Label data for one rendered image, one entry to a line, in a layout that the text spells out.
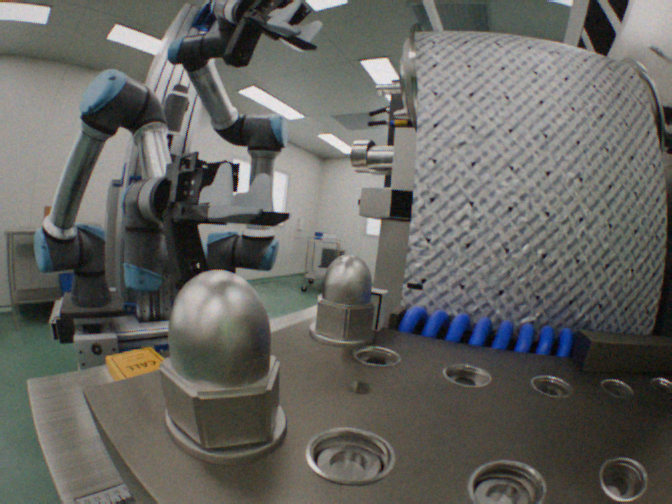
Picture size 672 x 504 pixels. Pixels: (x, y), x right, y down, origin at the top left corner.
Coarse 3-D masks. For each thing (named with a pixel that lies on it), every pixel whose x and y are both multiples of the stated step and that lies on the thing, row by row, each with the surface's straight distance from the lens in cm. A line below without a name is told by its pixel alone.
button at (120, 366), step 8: (128, 352) 37; (136, 352) 37; (144, 352) 37; (152, 352) 37; (112, 360) 36; (120, 360) 35; (128, 360) 35; (136, 360) 35; (144, 360) 35; (152, 360) 35; (160, 360) 35; (112, 368) 34; (120, 368) 34; (128, 368) 34; (136, 368) 34; (144, 368) 33; (152, 368) 33; (112, 376) 36; (120, 376) 32; (128, 376) 32
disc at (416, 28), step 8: (416, 24) 30; (416, 32) 28; (416, 40) 27; (416, 48) 27; (416, 56) 26; (416, 64) 25; (416, 72) 25; (416, 80) 25; (416, 88) 24; (416, 96) 25; (416, 104) 25; (416, 112) 25
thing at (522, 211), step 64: (448, 128) 22; (512, 128) 23; (576, 128) 24; (448, 192) 21; (512, 192) 21; (576, 192) 23; (640, 192) 26; (448, 256) 21; (512, 256) 21; (576, 256) 22; (640, 256) 26; (512, 320) 21; (576, 320) 23; (640, 320) 27
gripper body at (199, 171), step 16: (176, 160) 37; (192, 160) 34; (224, 160) 36; (176, 176) 36; (192, 176) 35; (208, 176) 34; (160, 192) 42; (176, 192) 36; (192, 192) 34; (160, 208) 42; (176, 208) 35; (192, 224) 39; (224, 224) 36
